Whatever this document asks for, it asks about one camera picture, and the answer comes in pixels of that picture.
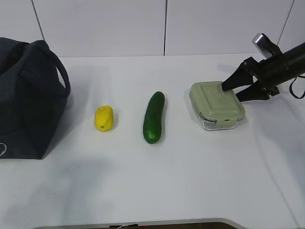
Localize green lidded glass container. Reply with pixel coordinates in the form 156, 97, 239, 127
189, 81, 245, 131

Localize dark blue lunch bag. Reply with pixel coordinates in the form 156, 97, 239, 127
0, 37, 71, 159

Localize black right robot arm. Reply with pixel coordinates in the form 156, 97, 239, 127
222, 42, 305, 102

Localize black cable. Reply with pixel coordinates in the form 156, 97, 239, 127
289, 74, 305, 99

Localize yellow lemon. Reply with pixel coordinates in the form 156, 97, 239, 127
94, 105, 114, 132

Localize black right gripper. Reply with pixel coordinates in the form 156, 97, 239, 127
221, 57, 279, 101

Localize green cucumber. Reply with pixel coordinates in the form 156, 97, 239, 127
142, 91, 165, 144

